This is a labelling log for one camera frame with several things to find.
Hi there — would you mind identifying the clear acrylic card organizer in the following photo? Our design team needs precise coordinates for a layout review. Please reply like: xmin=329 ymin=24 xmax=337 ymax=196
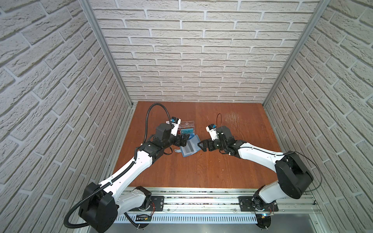
xmin=177 ymin=121 xmax=196 ymax=139

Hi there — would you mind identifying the blue leather card holder wallet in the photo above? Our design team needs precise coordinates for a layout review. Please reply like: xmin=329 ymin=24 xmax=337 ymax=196
xmin=174 ymin=135 xmax=201 ymax=157

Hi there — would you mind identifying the teal blue cards stack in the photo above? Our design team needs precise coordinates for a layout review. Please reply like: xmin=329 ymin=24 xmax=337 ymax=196
xmin=180 ymin=127 xmax=195 ymax=139

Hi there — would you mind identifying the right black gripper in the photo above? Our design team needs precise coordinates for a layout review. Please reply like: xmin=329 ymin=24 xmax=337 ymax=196
xmin=198 ymin=138 xmax=227 ymax=152

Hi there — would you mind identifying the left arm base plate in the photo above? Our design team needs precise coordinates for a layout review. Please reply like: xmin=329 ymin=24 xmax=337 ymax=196
xmin=130 ymin=196 xmax=165 ymax=212

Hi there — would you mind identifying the left black corrugated cable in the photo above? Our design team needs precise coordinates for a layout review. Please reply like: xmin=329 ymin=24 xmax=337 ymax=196
xmin=63 ymin=102 xmax=173 ymax=229

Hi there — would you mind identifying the right thin black cable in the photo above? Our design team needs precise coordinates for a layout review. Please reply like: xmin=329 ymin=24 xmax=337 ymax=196
xmin=215 ymin=113 xmax=322 ymax=193

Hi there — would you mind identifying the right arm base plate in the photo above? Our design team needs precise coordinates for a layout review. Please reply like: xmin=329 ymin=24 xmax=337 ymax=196
xmin=238 ymin=196 xmax=279 ymax=213

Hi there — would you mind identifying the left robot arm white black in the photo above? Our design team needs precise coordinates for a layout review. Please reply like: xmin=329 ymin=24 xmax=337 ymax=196
xmin=78 ymin=117 xmax=188 ymax=233

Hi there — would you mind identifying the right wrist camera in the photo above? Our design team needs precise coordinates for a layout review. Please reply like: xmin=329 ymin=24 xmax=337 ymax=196
xmin=206 ymin=124 xmax=219 ymax=141

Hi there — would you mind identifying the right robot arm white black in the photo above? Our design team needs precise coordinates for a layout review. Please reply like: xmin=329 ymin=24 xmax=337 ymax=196
xmin=198 ymin=124 xmax=314 ymax=210

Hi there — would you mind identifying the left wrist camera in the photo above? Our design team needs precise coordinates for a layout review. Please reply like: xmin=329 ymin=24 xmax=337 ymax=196
xmin=170 ymin=116 xmax=181 ymax=136

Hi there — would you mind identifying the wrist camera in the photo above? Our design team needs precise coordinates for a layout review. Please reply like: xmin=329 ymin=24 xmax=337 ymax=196
xmin=170 ymin=116 xmax=181 ymax=136
xmin=206 ymin=124 xmax=219 ymax=141

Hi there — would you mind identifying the aluminium rail frame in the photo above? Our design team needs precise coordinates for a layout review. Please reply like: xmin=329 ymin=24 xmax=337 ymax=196
xmin=146 ymin=187 xmax=321 ymax=215

